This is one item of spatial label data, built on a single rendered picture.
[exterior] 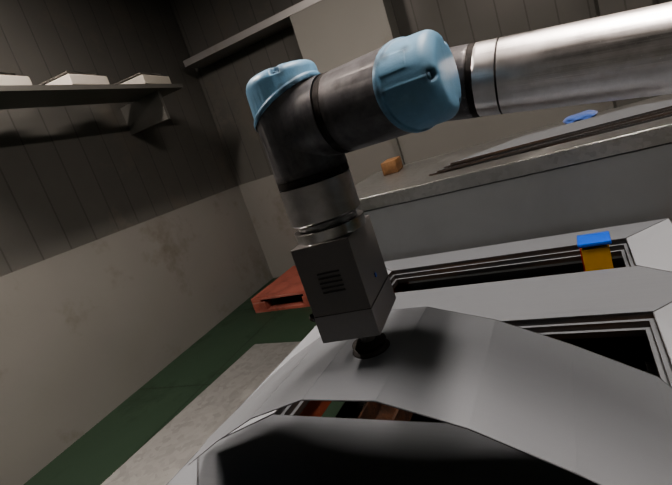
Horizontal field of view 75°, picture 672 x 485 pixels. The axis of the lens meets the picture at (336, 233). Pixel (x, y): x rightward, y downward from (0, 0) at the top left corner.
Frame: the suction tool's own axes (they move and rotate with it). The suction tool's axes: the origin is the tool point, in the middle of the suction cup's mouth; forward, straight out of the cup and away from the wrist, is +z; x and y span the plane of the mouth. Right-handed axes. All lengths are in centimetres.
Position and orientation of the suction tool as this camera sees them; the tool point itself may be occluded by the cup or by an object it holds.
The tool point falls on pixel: (374, 357)
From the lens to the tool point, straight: 50.6
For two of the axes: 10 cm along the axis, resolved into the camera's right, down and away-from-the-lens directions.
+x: 9.0, -2.2, -3.8
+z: 3.1, 9.3, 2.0
